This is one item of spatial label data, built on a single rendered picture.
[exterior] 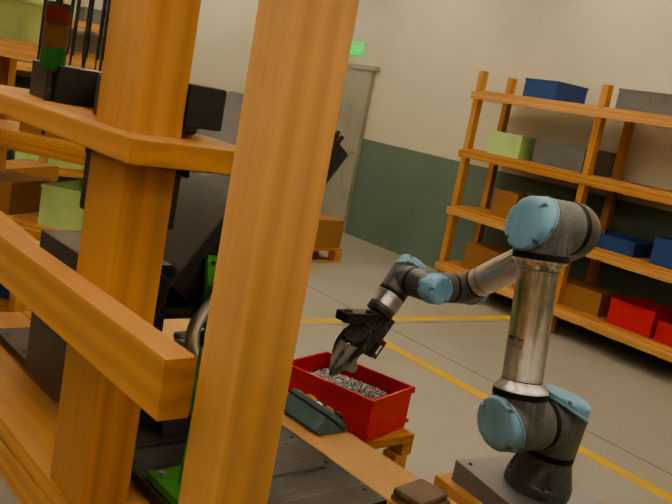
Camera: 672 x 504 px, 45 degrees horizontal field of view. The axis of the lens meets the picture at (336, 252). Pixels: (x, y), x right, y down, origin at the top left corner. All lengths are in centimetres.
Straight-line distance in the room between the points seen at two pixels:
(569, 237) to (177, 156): 85
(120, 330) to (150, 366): 10
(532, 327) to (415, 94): 822
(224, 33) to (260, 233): 1072
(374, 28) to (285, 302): 969
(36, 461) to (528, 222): 107
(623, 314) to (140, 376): 615
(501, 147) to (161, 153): 687
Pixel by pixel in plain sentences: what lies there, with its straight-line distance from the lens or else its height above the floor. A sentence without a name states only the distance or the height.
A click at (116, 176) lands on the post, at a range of 135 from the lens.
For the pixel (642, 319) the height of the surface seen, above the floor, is 39.
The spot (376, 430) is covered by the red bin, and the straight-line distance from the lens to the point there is 218.
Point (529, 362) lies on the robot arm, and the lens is 173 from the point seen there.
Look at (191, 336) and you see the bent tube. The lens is 172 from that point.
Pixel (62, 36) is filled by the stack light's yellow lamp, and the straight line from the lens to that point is 175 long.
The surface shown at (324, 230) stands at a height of 33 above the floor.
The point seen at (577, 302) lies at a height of 33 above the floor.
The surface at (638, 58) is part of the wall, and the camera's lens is 795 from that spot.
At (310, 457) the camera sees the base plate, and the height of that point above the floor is 90.
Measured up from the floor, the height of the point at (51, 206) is 84.
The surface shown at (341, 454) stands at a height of 90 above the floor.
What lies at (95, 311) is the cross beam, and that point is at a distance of 129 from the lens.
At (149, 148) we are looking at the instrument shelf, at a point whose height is 153.
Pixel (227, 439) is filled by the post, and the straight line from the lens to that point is 108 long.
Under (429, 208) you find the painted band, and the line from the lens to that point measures 942.
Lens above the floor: 165
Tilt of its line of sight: 10 degrees down
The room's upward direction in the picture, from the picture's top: 11 degrees clockwise
